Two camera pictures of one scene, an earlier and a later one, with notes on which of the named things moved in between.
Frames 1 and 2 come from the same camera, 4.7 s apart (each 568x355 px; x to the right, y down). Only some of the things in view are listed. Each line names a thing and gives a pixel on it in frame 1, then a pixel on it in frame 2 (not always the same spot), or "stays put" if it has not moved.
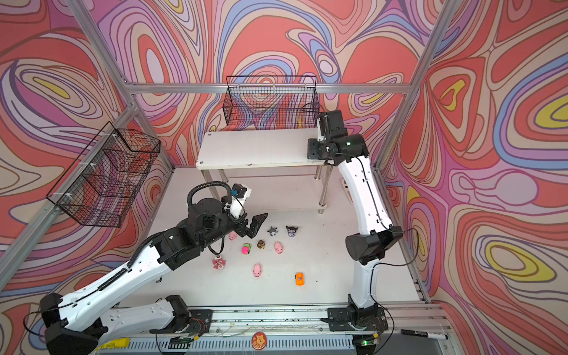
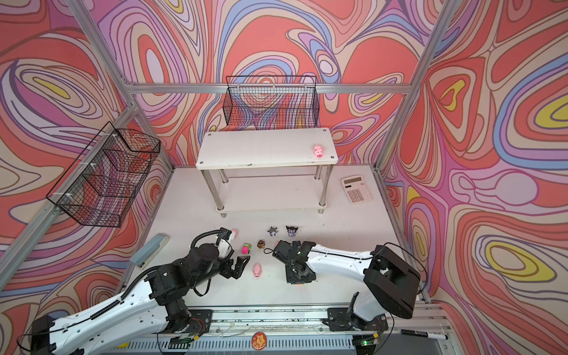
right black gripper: x=312 y=149 to x=291 y=279
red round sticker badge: x=259 y=340 stays put
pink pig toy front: x=257 y=270 stays put
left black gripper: x=254 y=225 to x=239 y=267
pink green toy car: x=245 y=248 stays put
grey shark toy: x=272 y=231 stays put
